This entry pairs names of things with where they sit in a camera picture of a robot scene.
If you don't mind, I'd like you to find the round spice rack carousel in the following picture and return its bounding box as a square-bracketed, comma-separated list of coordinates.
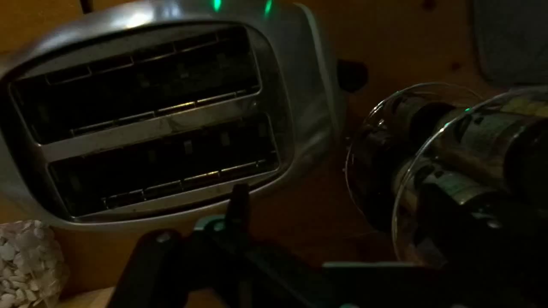
[346, 84, 548, 276]

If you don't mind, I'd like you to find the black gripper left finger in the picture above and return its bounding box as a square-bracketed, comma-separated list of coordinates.
[108, 229, 185, 308]

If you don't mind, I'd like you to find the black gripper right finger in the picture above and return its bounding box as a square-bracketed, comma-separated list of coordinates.
[322, 262, 531, 308]

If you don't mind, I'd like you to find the silver two-slot toaster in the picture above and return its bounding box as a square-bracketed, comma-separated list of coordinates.
[0, 0, 346, 229]

